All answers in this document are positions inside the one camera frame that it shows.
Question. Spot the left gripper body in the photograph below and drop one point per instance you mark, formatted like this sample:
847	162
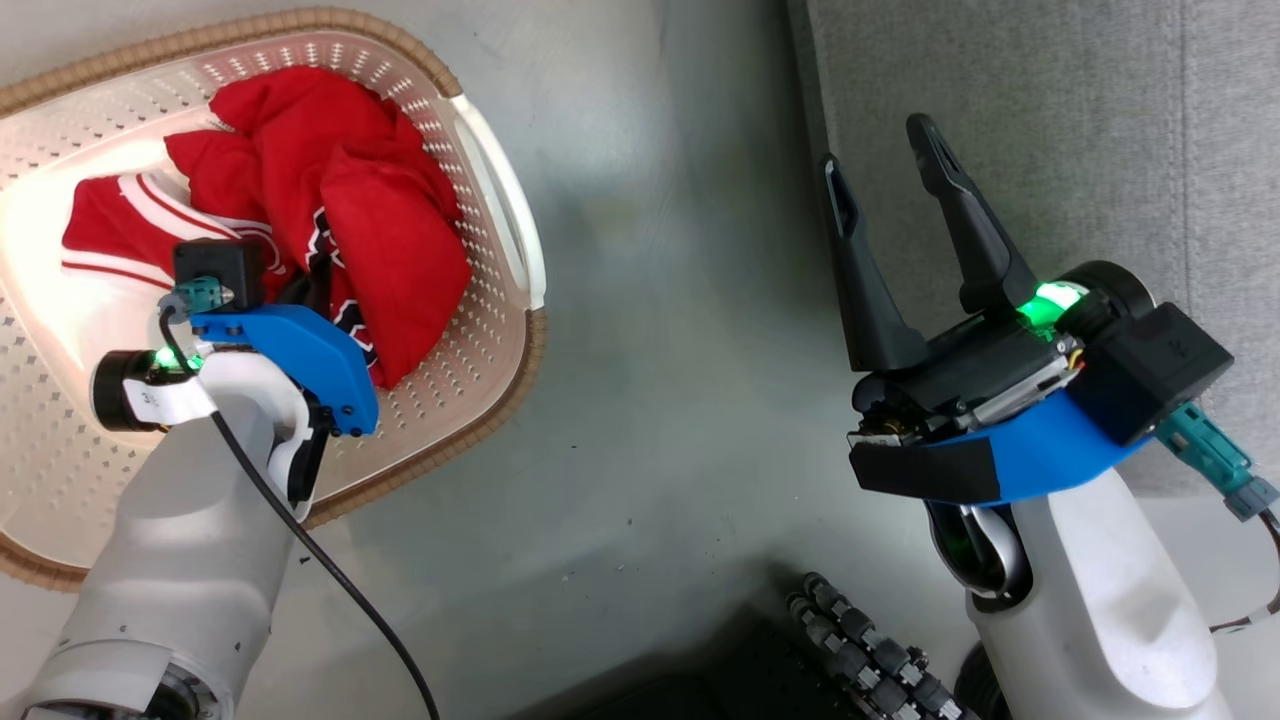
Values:
125	390

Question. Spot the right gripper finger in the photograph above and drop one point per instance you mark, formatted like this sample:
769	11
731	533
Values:
975	240
875	310

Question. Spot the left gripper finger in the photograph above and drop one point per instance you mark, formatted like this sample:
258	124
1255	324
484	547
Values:
315	285

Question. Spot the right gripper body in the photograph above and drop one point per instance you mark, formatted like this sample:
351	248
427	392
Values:
980	375

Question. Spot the red jersey garment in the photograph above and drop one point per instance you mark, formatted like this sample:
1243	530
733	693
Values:
390	230

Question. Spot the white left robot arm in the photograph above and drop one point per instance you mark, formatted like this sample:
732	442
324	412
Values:
190	560

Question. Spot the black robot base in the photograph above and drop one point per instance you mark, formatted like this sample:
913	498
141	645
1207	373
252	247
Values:
700	700

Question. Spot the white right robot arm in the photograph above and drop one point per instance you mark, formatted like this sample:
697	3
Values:
1090	600

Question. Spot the grey fabric sofa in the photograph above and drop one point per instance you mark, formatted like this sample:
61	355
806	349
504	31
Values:
1100	100

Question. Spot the pink perforated laundry basket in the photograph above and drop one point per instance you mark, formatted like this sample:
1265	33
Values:
480	400

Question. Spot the black roller wheel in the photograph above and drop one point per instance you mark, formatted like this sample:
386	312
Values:
860	650

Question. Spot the blue left camera bracket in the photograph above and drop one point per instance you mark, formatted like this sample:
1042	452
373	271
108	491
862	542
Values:
310	350

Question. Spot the blue camera bracket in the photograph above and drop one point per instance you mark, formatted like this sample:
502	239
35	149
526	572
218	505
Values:
310	350
1050	450

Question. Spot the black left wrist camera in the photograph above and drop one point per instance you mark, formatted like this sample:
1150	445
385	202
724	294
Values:
220	262

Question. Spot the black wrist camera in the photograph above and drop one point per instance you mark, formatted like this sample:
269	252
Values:
1150	365
220	262

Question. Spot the blue right camera bracket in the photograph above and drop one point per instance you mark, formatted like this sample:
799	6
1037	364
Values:
1050	450

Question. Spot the teal left camera connector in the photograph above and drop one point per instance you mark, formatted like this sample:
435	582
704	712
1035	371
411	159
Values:
205	293

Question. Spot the teal camera connector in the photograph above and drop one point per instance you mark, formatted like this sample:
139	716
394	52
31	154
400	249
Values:
1210	450
205	293

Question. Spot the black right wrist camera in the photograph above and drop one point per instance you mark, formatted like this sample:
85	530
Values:
1150	365

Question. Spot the teal right camera connector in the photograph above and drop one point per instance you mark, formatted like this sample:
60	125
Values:
1210	450

